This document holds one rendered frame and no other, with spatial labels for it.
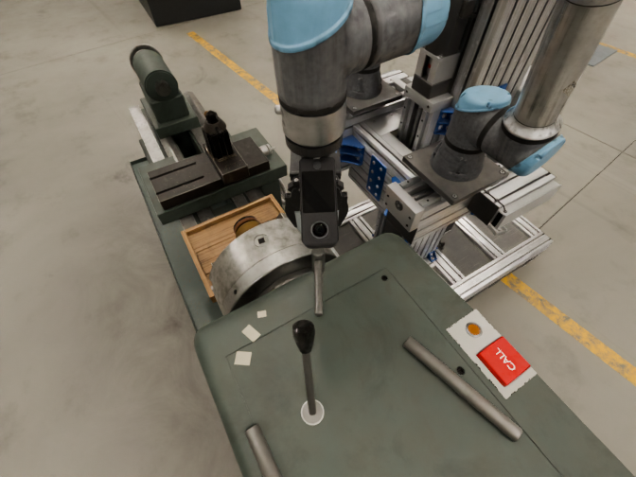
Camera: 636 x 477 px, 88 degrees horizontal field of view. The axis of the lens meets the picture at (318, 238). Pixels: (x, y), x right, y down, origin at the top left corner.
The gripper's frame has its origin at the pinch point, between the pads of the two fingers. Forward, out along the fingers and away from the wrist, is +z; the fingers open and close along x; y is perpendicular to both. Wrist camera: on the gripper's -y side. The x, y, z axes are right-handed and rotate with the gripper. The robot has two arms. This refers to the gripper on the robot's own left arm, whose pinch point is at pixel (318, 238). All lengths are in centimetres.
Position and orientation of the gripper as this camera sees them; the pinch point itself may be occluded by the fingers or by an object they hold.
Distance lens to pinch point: 54.8
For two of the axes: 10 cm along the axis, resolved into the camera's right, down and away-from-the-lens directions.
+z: 0.2, 5.7, 8.2
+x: -10.0, 0.2, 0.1
